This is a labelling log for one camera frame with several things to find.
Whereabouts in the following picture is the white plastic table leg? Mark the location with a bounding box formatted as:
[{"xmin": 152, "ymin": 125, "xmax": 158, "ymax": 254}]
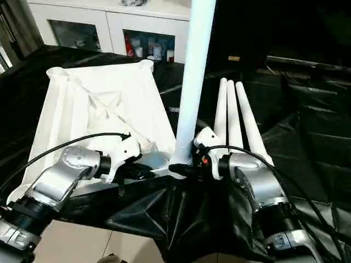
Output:
[
  {"xmin": 235, "ymin": 82, "xmax": 275, "ymax": 168},
  {"xmin": 213, "ymin": 78, "xmax": 229, "ymax": 157},
  {"xmin": 169, "ymin": 0, "xmax": 217, "ymax": 168},
  {"xmin": 227, "ymin": 80, "xmax": 245, "ymax": 157}
]

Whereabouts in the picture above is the white plastic table top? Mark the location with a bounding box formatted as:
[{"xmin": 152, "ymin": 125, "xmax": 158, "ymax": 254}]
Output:
[{"xmin": 8, "ymin": 59, "xmax": 190, "ymax": 204}]

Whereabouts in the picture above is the black mat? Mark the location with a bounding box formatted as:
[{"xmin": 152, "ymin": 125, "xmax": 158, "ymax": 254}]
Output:
[{"xmin": 0, "ymin": 45, "xmax": 351, "ymax": 263}]

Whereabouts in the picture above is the black robot left foot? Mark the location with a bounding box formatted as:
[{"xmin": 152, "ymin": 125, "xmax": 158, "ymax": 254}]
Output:
[{"xmin": 98, "ymin": 253, "xmax": 128, "ymax": 263}]

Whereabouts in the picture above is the dark grey bar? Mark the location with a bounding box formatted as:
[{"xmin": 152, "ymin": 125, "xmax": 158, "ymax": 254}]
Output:
[{"xmin": 268, "ymin": 55, "xmax": 351, "ymax": 70}]

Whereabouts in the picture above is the white glass-door cabinet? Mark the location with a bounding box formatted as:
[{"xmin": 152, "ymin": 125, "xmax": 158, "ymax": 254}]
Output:
[{"xmin": 27, "ymin": 0, "xmax": 191, "ymax": 64}]

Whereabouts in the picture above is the shiny silver ornament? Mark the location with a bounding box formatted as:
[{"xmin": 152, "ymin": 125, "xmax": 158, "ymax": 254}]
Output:
[{"xmin": 121, "ymin": 0, "xmax": 149, "ymax": 7}]

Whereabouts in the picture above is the grey metal rack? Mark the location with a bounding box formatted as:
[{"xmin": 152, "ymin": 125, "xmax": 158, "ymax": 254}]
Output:
[{"xmin": 0, "ymin": 0, "xmax": 42, "ymax": 72}]

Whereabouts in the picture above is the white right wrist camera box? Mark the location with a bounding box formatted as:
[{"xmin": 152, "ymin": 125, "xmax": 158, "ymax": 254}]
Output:
[{"xmin": 193, "ymin": 126, "xmax": 231, "ymax": 181}]

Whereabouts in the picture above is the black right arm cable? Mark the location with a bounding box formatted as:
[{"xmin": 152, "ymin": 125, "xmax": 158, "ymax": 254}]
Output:
[{"xmin": 195, "ymin": 144, "xmax": 351, "ymax": 258}]

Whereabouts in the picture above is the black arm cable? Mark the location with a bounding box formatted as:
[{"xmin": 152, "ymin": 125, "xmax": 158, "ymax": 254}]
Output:
[
  {"xmin": 0, "ymin": 131, "xmax": 132, "ymax": 192},
  {"xmin": 195, "ymin": 144, "xmax": 351, "ymax": 258}
]

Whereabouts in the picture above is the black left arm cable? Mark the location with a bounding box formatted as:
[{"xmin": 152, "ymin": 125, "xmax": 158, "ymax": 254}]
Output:
[{"xmin": 0, "ymin": 131, "xmax": 132, "ymax": 192}]

